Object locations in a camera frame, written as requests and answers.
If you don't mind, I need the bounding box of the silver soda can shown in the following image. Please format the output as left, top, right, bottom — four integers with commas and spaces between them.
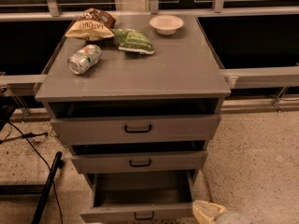
67, 44, 102, 75

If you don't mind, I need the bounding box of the grey middle drawer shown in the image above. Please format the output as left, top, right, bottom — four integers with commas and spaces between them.
71, 141, 207, 174

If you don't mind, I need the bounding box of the black stand leg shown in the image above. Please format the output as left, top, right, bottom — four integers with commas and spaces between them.
31, 151, 63, 224

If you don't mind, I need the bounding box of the grey top drawer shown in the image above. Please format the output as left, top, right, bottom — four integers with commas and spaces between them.
50, 99, 221, 145

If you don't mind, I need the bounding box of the grey drawer cabinet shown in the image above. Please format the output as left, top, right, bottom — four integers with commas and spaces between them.
35, 13, 232, 185

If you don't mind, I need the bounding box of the black cable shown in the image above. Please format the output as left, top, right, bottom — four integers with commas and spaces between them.
0, 120, 64, 224

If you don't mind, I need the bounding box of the metal window rail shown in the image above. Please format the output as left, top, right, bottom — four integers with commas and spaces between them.
0, 66, 299, 89

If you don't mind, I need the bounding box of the grey drawer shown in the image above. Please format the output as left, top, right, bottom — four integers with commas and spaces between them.
71, 141, 207, 174
50, 99, 221, 145
81, 170, 194, 223

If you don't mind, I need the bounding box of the white bowl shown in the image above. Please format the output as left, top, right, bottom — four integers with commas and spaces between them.
149, 15, 184, 35

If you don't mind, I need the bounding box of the green chip bag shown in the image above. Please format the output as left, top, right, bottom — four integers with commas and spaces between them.
112, 29, 154, 55

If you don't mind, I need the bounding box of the brown chip bag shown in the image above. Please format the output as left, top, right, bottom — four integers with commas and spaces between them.
65, 8, 117, 41

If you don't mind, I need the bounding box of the grey bottom drawer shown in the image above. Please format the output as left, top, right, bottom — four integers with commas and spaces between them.
81, 170, 194, 223

